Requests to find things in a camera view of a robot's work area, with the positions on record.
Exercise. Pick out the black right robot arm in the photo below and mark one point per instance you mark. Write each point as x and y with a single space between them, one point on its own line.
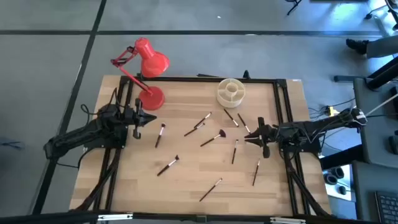
298 129

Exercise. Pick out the red round stand base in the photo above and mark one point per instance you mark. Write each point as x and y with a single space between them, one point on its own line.
152 62

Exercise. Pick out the black pen on table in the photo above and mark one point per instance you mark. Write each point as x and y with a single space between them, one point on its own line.
202 119

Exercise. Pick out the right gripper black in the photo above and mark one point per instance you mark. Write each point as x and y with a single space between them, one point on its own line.
264 137

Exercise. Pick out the black keyboard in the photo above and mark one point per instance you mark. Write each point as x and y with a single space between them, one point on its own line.
387 208

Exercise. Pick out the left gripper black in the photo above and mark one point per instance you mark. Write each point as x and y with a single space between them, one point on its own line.
137 115

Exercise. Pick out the angled-head makeup brush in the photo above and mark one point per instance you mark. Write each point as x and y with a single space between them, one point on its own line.
168 165

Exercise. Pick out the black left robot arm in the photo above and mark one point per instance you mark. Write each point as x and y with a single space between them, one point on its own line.
77 135

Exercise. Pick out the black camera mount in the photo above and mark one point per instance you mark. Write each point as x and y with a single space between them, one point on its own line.
246 74

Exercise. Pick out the grey desk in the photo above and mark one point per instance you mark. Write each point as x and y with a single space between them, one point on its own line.
376 130
363 193

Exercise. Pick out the cream round divided organizer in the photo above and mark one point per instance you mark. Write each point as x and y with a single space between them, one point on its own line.
225 98

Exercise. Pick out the fan makeup brush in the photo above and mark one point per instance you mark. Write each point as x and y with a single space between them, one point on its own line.
214 137

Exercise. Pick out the round-head makeup brush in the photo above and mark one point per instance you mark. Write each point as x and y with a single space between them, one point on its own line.
160 134

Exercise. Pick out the yellow power plug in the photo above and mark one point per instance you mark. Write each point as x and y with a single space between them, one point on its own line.
331 110

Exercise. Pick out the black overhead beam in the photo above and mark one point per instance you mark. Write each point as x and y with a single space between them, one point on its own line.
46 217

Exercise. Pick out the person's leg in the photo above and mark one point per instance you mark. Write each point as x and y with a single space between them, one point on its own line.
382 46

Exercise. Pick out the black headphones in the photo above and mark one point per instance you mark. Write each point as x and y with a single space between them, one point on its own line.
331 179

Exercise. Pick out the person's shoe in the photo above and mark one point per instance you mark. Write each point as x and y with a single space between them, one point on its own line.
357 45

